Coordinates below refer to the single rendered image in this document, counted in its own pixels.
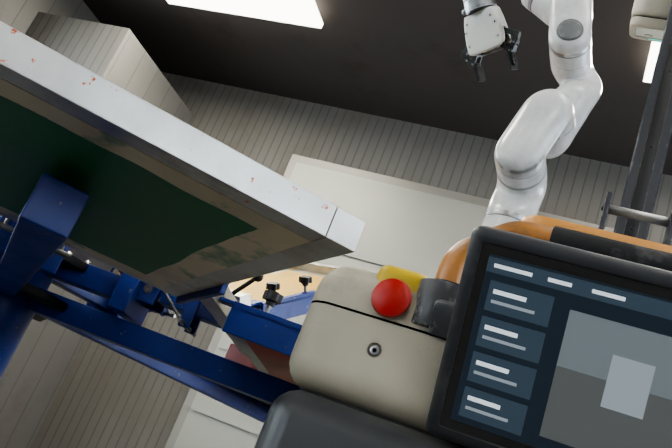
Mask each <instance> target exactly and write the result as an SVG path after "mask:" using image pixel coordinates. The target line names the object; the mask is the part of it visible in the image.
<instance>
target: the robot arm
mask: <svg viewBox="0 0 672 448"><path fill-rule="evenodd" d="M521 2H522V4H523V6H524V7H525V8H527V9H528V10H529V11H530V12H532V13H533V14H534V15H536V16H537V17H538V18H539V19H541V20H542V21H543V22H544V23H545V24H547V25H548V26H549V36H548V39H549V55H550V66H551V71H552V73H553V75H554V77H555V79H556V80H557V82H558V83H559V85H560V86H559V87H558V88H557V89H545V90H541V91H538V92H536V93H535V94H533V95H532V96H530V97H529V98H528V99H527V100H526V101H525V102H524V104H523V105H522V107H521V108H520V109H519V111H518V112H517V114H516V115H515V117H514V118H513V120H512V121H511V122H510V124H509V125H508V127H507V128H506V130H505V131H504V133H503V134H502V136H501V137H500V139H499V141H498V142H497V145H496V147H495V152H494V159H495V165H496V172H497V185H496V188H495V191H494V193H493V195H492V197H491V199H490V201H489V204H488V207H487V209H486V213H485V216H484V218H483V221H482V224H481V226H489V227H495V226H497V225H500V224H503V223H507V222H512V221H521V219H522V218H523V217H525V216H528V215H537V214H538V211H539V208H540V206H541V203H542V201H543V198H544V196H545V192H546V188H547V164H546V159H551V158H555V157H557V156H559V155H561V154H562V153H564V152H565V150H566V149H567V148H568V147H569V146H570V144H571V142H572V141H573V139H574V137H575V136H576V134H577V133H578V131H579V130H580V128H581V127H582V125H583V124H584V122H585V120H586V119H587V117H588V115H589V114H590V112H591V110H592V109H593V107H594V106H595V104H596V103H597V101H598V100H599V98H600V96H601V93H602V82H601V79H600V77H599V75H598V74H597V72H596V71H595V69H594V67H593V64H592V18H593V0H521ZM463 3H464V10H462V15H466V16H467V17H465V18H464V31H465V39H466V45H467V46H466V47H465V49H464V50H463V51H462V53H461V54H460V56H461V57H462V59H463V60H465V62H466V63H467V64H469V65H470V66H471V67H473V69H474V73H475V78H476V79H477V82H485V81H486V78H485V73H484V69H483V66H480V64H481V61H482V57H483V56H485V55H488V54H490V53H493V52H495V51H498V50H500V49H504V50H505V51H507V53H506V59H507V63H508V67H509V70H517V69H518V66H517V65H518V62H517V58H516V54H515V53H516V51H517V47H518V45H519V42H520V41H519V39H520V36H521V31H520V30H515V29H510V28H508V26H507V23H506V20H505V18H504V15H503V13H502V11H501V9H500V7H499V6H497V4H496V0H463ZM510 34H512V35H513V40H512V42H511V37H510ZM510 43H511V44H510ZM468 54H469V55H470V56H472V59H471V58H470V57H469V55H468Z"/></svg>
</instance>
